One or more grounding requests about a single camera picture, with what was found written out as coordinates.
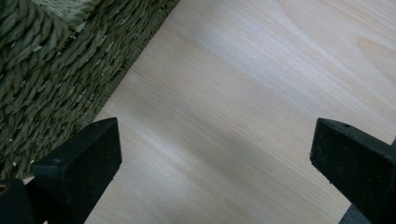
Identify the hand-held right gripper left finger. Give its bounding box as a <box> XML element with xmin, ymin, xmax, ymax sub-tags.
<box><xmin>26</xmin><ymin>117</ymin><xmax>123</xmax><ymax>224</ymax></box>

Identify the green woven seagrass basket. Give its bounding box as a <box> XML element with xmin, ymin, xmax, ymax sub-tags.
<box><xmin>0</xmin><ymin>0</ymin><xmax>181</xmax><ymax>181</ymax></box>

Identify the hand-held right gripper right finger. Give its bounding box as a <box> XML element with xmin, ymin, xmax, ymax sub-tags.
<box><xmin>309</xmin><ymin>117</ymin><xmax>396</xmax><ymax>224</ymax></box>

